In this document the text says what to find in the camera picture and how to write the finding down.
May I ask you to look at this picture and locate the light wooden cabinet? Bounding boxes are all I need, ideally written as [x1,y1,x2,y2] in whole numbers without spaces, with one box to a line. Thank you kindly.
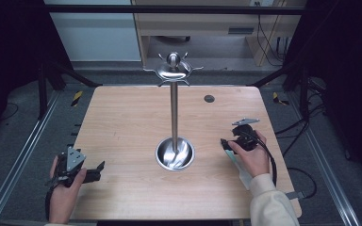
[131,0,307,67]

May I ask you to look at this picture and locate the person's left hand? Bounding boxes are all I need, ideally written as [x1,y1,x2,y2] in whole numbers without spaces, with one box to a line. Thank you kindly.
[48,155,89,225]

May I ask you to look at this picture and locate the person's right hand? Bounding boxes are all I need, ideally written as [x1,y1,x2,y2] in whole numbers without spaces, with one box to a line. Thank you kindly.
[227,130,271,179]

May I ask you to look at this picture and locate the grey plug with black cable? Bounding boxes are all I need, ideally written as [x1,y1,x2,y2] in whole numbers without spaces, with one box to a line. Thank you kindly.
[285,167,318,201]

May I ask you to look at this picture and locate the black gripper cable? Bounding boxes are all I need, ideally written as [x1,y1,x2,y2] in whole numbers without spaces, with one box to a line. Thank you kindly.
[239,129,279,186]

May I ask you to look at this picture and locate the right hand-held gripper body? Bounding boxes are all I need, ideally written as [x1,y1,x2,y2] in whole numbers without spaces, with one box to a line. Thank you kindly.
[228,117,262,152]

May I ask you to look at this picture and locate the white panel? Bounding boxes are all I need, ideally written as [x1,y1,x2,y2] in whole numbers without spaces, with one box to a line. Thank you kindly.
[43,0,142,62]

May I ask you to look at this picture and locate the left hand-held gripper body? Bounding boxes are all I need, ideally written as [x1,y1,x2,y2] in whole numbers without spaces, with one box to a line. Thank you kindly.
[54,146,88,188]

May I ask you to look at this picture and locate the black cables by cabinet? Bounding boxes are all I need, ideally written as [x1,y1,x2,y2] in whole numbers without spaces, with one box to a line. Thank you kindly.
[255,1,284,67]

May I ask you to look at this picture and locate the black curtain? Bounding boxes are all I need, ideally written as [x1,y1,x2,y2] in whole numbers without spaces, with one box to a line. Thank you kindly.
[0,0,74,145]
[284,0,362,196]

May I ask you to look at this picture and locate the black wrist strap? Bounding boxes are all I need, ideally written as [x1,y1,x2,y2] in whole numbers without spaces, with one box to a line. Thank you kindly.
[44,183,57,221]

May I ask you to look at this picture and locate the yellow black striped tape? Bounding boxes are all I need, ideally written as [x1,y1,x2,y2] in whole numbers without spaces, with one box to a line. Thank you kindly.
[71,90,84,107]
[271,91,290,106]

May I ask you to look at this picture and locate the pale green handled utensil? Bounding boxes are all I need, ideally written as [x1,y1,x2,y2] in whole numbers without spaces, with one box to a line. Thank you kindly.
[224,149,254,191]

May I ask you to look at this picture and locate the black horizontal frame bar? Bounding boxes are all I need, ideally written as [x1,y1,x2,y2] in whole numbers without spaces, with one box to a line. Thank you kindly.
[43,4,309,16]

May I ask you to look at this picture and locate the stainless steel hook stand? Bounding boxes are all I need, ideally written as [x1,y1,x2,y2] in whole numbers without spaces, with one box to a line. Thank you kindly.
[142,51,205,172]

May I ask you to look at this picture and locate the black metal stand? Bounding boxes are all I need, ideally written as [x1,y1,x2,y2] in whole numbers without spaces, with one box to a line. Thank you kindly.
[37,58,104,121]
[247,60,311,121]

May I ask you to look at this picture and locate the black floor cables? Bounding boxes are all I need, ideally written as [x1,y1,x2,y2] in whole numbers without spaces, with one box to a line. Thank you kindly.
[274,103,326,158]

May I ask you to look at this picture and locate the aluminium floor rail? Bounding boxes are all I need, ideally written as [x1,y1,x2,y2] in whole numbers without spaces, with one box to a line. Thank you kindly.
[0,90,61,226]
[287,91,362,226]

